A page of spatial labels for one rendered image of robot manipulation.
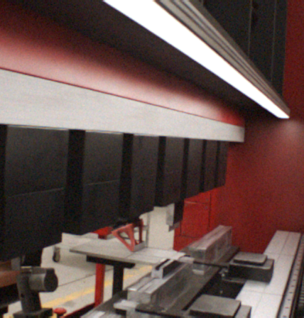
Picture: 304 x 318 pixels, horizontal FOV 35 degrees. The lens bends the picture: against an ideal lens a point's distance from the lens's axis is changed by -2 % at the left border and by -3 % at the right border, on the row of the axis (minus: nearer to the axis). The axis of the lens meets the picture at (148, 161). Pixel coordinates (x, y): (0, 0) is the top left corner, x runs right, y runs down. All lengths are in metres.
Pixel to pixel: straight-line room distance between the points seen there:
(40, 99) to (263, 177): 1.65
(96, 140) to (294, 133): 1.48
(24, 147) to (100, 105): 0.22
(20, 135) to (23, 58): 0.09
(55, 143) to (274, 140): 1.59
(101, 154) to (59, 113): 0.15
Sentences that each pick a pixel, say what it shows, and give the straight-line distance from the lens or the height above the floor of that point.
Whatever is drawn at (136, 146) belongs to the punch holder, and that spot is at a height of 1.32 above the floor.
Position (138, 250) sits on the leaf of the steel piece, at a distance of 1.46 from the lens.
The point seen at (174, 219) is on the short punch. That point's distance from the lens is 1.36.
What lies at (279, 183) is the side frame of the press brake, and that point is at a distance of 2.19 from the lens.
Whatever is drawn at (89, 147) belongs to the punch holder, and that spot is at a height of 1.31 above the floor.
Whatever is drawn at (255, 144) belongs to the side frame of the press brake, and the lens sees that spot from 2.20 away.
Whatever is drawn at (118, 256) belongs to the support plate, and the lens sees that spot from 1.39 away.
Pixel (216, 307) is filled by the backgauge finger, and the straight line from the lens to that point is 0.93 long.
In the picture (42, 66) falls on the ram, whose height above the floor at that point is 1.42.
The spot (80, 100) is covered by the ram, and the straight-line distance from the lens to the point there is 0.74.
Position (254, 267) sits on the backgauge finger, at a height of 1.02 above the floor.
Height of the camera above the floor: 1.34
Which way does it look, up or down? 3 degrees down
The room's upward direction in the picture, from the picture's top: 4 degrees clockwise
